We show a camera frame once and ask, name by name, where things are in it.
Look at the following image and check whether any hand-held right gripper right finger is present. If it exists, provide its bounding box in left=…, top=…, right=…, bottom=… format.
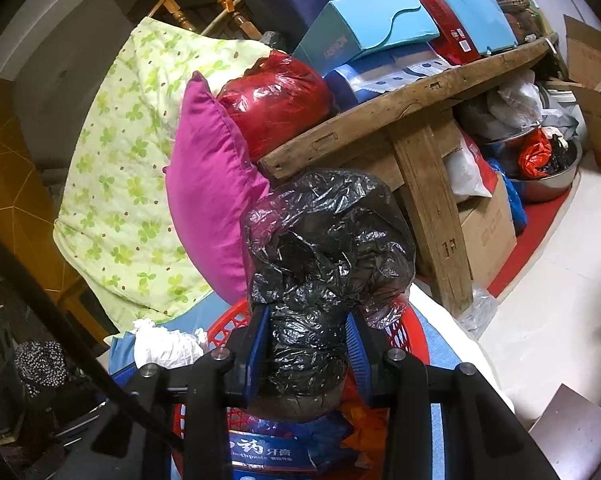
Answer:
left=345, top=312, right=536, bottom=480

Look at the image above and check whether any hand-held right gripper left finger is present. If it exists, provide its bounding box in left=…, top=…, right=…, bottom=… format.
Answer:
left=88, top=305, right=271, bottom=480

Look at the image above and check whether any red plastic mesh basket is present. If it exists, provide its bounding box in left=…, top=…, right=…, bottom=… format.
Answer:
left=170, top=300, right=431, bottom=480

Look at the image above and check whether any blue plastic bag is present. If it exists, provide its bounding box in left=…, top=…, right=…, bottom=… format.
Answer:
left=250, top=412, right=356, bottom=461

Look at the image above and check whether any white tissue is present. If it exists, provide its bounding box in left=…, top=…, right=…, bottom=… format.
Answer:
left=133, top=318, right=206, bottom=368

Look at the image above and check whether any blue toothpaste box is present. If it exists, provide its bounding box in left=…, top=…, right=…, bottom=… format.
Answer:
left=228, top=427, right=341, bottom=480

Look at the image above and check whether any black plastic bag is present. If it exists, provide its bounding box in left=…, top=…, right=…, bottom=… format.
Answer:
left=241, top=167, right=417, bottom=423

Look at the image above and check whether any blue blanket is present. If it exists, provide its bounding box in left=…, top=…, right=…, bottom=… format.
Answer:
left=108, top=300, right=456, bottom=480

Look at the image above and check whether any clear plastic bag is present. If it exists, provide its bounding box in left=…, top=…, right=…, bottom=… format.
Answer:
left=455, top=285, right=498, bottom=338

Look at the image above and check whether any magenta pillow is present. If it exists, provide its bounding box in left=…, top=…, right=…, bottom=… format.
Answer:
left=163, top=71, right=271, bottom=306

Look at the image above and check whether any brown cardboard box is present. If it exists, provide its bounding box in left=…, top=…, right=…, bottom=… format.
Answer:
left=457, top=170, right=518, bottom=288

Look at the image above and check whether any red floor mat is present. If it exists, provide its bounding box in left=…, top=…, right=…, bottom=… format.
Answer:
left=485, top=187, right=581, bottom=298

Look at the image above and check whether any white and red printed bag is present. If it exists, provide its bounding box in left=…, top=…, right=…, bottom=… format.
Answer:
left=445, top=130, right=498, bottom=203

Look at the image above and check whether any blue plastic sack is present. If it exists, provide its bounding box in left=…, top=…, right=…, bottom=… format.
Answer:
left=490, top=160, right=528, bottom=233

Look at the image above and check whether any black white-dotted garment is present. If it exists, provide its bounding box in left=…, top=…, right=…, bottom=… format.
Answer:
left=14, top=341, right=67, bottom=396

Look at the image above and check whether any grey board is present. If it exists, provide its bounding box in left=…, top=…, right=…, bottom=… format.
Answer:
left=527, top=384, right=601, bottom=480

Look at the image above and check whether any green clover print quilt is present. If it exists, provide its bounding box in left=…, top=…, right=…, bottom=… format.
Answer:
left=53, top=16, right=281, bottom=326

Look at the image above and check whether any metal basin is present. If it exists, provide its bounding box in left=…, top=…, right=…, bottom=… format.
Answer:
left=505, top=137, right=583, bottom=204

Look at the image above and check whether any large shiny red plastic bag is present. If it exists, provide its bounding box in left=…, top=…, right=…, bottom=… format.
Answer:
left=215, top=51, right=333, bottom=161

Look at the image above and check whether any wooden bench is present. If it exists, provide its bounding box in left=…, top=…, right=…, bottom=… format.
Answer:
left=258, top=35, right=561, bottom=318

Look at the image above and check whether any orange red plastic bag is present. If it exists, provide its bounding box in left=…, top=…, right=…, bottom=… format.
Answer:
left=517, top=127, right=553, bottom=179

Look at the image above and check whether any blue white dotted packaging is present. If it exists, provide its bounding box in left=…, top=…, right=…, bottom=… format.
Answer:
left=325, top=52, right=453, bottom=111

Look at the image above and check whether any white plastic bag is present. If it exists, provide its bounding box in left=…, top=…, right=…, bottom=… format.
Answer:
left=495, top=77, right=543, bottom=128

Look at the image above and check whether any orange wooden cabinet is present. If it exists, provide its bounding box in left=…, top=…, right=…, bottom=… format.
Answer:
left=0, top=75, right=111, bottom=341

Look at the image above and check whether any small teal box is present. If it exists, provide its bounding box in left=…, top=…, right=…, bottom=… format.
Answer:
left=291, top=0, right=441, bottom=68

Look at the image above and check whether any flat red box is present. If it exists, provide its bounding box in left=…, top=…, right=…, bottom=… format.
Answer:
left=330, top=0, right=481, bottom=66

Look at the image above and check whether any flattened cardboard box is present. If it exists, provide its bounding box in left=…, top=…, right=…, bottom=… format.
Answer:
left=563, top=14, right=601, bottom=181

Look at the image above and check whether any blue plastic lid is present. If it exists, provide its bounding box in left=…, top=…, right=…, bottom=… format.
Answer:
left=413, top=0, right=518, bottom=56

